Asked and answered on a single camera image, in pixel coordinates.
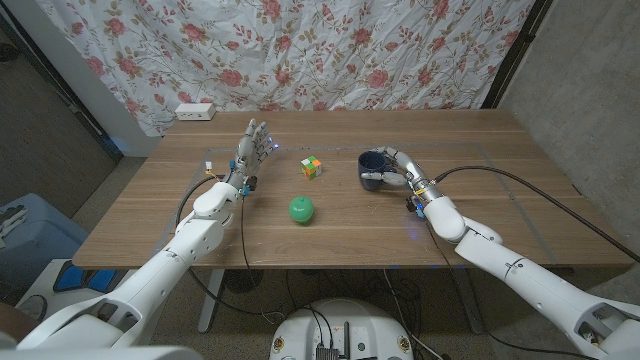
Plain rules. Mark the Rubik's cube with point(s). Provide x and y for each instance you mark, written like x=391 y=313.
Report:
x=311 y=167

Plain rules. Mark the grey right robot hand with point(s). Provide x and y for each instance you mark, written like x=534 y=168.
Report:
x=412 y=172

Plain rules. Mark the white power strip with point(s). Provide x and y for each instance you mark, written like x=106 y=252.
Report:
x=195 y=112

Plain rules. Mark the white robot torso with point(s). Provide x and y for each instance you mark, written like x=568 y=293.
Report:
x=375 y=325

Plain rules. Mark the white device with blue pads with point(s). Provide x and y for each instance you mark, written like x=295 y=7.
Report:
x=42 y=285

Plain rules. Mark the black round floor object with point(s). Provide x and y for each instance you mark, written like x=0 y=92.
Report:
x=242 y=280

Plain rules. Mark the small white connector tag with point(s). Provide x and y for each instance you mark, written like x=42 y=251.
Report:
x=209 y=165

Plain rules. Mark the white table leg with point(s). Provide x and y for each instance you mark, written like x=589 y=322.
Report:
x=210 y=305

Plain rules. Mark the black slanted wall strip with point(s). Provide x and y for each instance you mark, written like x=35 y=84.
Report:
x=75 y=107

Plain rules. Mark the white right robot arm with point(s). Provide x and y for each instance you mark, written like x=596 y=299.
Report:
x=525 y=280

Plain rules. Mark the black backdrop pole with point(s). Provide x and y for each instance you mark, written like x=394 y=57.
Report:
x=515 y=52

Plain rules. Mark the grey table leg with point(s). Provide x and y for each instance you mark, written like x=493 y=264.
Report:
x=470 y=310

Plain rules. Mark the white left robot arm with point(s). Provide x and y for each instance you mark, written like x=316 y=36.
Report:
x=165 y=265

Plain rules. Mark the dark blue mug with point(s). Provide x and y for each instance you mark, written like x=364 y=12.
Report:
x=370 y=162

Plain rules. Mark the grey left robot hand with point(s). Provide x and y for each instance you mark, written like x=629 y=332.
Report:
x=250 y=150

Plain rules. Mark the green ball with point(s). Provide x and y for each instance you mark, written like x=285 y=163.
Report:
x=301 y=210

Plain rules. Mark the blue storage bin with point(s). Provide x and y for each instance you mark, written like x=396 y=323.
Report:
x=40 y=240

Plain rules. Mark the floral curtain backdrop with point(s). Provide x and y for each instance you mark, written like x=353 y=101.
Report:
x=300 y=50

